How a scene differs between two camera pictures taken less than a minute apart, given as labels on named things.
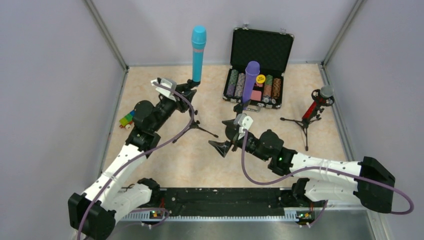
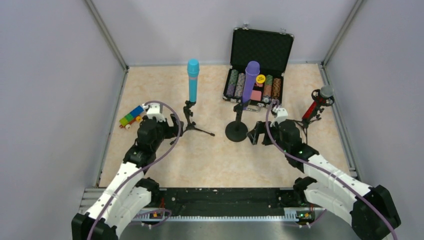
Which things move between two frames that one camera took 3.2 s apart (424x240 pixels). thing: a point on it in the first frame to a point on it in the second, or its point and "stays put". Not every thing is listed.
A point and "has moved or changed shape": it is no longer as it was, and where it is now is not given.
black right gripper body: x=235 y=136 to x=260 y=133
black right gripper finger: x=222 y=148 to x=254 y=134
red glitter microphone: x=326 y=91 stays put
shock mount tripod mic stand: x=315 y=115 stays put
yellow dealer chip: x=260 y=78 stays put
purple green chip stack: x=232 y=83 stays put
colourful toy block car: x=126 y=121 stays put
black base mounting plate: x=224 y=201 stays put
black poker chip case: x=272 y=50 stays put
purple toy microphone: x=252 y=69 stays put
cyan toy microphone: x=198 y=40 has moved or changed shape
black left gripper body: x=183 y=96 to x=172 y=127
